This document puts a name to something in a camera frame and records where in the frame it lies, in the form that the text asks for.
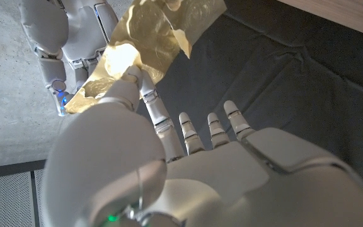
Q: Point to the gold foil seal sheet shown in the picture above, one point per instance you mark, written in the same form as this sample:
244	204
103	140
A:
150	28

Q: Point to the black backdrop curtain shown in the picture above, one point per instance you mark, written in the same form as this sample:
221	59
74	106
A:
263	79

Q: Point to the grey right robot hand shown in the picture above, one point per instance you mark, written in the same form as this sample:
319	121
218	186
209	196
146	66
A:
77	34

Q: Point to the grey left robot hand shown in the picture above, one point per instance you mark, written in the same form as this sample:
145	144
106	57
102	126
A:
216	183

